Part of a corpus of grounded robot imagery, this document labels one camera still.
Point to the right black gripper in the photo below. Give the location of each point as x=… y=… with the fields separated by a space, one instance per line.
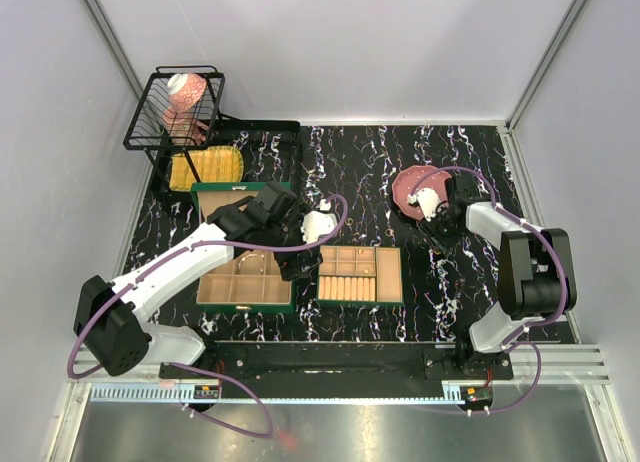
x=446 y=241

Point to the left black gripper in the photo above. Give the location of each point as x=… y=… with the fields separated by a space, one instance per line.
x=290 y=264

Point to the small green jewelry tray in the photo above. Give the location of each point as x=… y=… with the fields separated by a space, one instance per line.
x=341 y=279

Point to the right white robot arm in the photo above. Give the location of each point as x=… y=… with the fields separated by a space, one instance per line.
x=535 y=283

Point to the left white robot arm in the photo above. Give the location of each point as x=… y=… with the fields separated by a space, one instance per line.
x=113 y=318

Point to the large green jewelry box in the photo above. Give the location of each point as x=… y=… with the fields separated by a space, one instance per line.
x=250 y=283

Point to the pink polka dot plate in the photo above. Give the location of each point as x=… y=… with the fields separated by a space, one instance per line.
x=414 y=178

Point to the yellow woven tray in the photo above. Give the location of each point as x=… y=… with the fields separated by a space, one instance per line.
x=219 y=164

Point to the pink patterned cup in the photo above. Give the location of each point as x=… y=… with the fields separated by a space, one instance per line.
x=183 y=128

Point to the pink patterned ceramic bowl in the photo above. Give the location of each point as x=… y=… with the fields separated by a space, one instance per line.
x=185 y=90

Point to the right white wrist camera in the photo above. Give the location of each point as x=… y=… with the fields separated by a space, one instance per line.
x=423 y=203

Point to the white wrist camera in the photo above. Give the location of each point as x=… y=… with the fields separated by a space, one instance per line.
x=318 y=223
x=423 y=203

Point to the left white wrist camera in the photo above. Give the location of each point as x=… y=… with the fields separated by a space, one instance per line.
x=318 y=223

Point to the black wire dish rack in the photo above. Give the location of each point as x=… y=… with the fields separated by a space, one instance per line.
x=271 y=149

